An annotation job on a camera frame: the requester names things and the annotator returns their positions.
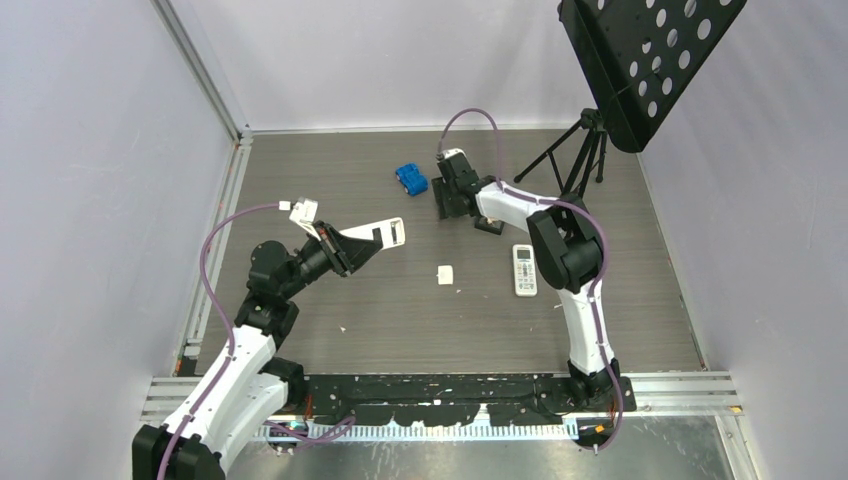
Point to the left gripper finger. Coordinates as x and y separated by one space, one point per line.
359 240
357 253

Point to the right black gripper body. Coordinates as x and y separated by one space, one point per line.
445 195

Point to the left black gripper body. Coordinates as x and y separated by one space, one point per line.
320 257

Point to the white remote with black window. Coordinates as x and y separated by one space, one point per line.
390 232

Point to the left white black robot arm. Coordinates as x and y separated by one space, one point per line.
248 382

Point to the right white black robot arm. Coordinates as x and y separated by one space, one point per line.
568 253

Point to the white remote with buttons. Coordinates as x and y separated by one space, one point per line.
524 270

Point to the blue toy car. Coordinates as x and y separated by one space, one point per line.
411 178

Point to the black square display box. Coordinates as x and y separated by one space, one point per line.
489 225

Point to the white battery cover plain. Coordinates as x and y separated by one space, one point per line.
445 275

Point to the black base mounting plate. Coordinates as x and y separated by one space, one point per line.
442 400

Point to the black perforated music stand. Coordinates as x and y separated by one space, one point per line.
637 57

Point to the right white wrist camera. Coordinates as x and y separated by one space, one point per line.
444 155

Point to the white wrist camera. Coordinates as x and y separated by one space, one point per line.
302 213
444 155

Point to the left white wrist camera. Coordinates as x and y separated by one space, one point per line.
302 213

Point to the aluminium corner frame rail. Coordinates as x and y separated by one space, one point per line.
189 38

